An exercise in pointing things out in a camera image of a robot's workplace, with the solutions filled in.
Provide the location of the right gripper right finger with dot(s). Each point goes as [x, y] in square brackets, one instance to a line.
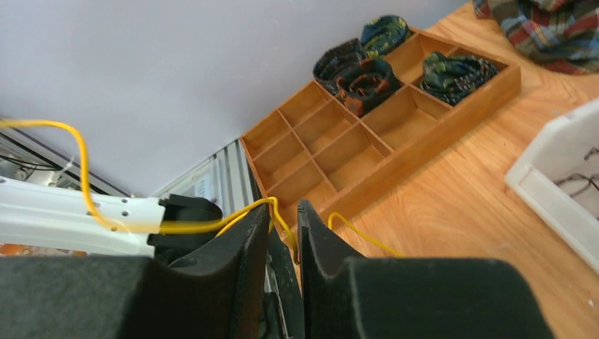
[348, 295]

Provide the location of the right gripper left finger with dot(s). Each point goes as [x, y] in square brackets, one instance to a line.
[215, 291]

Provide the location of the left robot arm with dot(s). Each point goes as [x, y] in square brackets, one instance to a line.
[41, 220]

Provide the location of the wooden divided tray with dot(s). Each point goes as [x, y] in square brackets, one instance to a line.
[313, 147]

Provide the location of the white plastic bin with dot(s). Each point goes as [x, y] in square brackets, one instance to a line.
[557, 177]

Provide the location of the plaid cloth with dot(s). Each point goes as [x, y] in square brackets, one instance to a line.
[561, 36]

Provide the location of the aluminium front rail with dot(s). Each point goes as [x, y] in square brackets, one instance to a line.
[223, 178]

